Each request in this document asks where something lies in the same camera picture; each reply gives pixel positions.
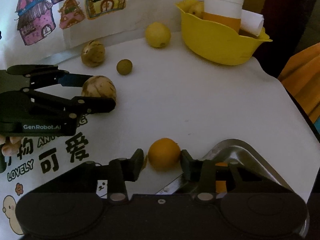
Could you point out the metal baking tray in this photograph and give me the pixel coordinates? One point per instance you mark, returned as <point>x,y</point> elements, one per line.
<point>232,152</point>

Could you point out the printed cloth with dress figure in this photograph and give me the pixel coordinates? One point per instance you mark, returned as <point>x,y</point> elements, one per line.
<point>305,80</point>

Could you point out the yellow-brown round fruit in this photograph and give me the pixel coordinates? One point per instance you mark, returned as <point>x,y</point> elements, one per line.
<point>196,9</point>

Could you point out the white printed table cloth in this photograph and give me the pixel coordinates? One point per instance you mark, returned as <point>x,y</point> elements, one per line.
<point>187,100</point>

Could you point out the yellow plastic bowl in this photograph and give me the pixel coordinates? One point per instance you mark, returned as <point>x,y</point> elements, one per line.
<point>215,45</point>

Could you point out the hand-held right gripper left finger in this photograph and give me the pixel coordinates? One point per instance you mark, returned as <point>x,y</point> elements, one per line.
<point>136,165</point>

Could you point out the striped pepino melon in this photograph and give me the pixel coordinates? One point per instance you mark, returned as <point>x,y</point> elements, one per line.
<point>102,87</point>
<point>93,53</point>

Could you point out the white paper roll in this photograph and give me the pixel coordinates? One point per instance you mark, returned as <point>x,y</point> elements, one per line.
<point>250,21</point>

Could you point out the yellow lemon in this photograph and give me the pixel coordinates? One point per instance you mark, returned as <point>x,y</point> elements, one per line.
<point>158,35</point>

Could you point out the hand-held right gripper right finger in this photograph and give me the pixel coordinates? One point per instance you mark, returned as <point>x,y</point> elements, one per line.
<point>187,165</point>

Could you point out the small green-brown kiwi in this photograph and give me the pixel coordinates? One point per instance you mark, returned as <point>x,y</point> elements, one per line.
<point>124,67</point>

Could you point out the person's left hand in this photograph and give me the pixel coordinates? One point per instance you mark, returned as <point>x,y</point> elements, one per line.
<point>7,147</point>

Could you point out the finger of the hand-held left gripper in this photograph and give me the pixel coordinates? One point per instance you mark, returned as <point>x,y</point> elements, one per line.
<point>96,105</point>
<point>71,80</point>

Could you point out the white jar with orange label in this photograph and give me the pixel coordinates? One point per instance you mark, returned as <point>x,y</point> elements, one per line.
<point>222,2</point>

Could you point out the house drawings wall poster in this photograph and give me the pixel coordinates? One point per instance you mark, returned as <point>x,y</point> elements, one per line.
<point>35,17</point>

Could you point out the small orange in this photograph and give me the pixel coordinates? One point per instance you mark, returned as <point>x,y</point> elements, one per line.
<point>163,156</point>

